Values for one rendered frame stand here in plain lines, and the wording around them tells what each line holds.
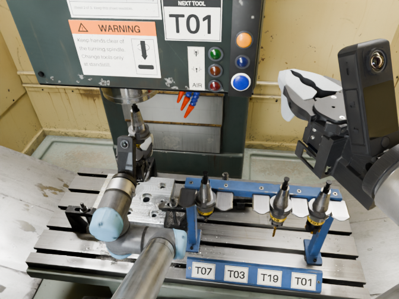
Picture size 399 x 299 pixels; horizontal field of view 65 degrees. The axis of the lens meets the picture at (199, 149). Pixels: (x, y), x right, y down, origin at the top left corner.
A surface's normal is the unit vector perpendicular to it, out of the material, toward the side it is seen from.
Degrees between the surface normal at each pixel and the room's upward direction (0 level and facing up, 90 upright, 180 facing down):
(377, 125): 58
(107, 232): 90
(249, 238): 0
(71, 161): 0
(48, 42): 90
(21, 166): 24
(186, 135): 90
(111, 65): 90
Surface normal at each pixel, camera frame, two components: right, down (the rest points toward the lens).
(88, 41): -0.12, 0.65
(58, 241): -0.02, -0.76
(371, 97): 0.34, 0.11
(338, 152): 0.39, 0.60
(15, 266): 0.38, -0.67
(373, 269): -0.43, -0.72
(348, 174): -0.92, 0.27
